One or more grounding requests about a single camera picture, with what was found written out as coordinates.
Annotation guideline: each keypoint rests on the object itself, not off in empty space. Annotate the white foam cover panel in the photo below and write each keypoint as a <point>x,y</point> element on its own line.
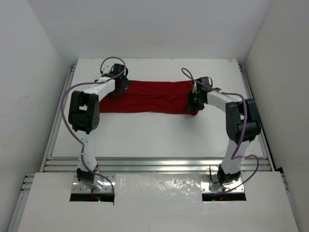
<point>157,203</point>

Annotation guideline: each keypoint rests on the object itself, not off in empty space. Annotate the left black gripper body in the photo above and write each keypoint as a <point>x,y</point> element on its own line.
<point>123,85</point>

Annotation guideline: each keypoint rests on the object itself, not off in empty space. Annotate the red t shirt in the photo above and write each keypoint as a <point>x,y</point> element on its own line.
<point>150,96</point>

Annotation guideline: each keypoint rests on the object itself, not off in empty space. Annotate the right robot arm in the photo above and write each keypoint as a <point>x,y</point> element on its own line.
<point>242,124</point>

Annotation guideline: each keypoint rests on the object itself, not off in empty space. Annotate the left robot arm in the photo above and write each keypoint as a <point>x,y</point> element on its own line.
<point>84,115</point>

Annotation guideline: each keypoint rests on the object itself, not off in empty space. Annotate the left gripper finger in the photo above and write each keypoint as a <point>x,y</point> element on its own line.
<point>121,84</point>
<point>111,96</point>

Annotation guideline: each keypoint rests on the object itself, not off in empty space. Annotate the aluminium frame rail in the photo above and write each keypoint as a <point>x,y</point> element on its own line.
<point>145,164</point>

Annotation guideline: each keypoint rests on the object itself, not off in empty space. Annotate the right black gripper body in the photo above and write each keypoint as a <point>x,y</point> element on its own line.
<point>200,105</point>

